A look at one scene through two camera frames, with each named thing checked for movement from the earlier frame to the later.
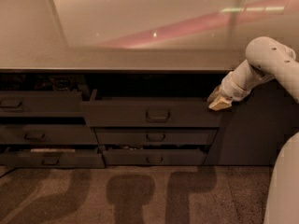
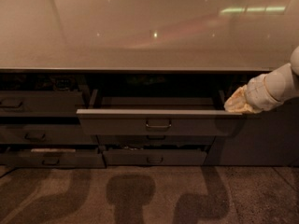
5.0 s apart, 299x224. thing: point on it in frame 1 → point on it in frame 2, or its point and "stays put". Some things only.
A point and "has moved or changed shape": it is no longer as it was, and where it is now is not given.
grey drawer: (153, 157) stays put
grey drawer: (149, 112) has moved or changed shape
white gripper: (232, 91) → (258, 95)
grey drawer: (48, 134) stays put
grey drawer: (51, 158) stays put
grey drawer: (40, 104) stays put
